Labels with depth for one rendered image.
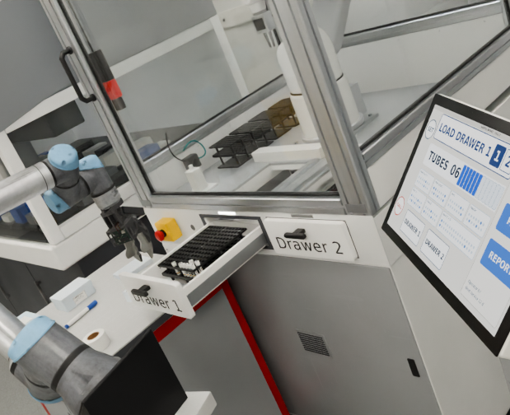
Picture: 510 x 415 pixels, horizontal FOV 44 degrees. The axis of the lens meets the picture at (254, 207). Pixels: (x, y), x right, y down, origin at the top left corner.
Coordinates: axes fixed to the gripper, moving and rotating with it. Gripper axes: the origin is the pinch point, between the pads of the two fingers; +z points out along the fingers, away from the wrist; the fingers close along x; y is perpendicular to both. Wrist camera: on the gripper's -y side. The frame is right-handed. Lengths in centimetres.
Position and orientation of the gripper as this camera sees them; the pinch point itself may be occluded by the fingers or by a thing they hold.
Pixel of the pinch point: (145, 254)
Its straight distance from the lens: 199.9
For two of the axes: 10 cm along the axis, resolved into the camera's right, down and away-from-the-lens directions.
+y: -1.6, 4.4, -8.8
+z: 4.3, 8.4, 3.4
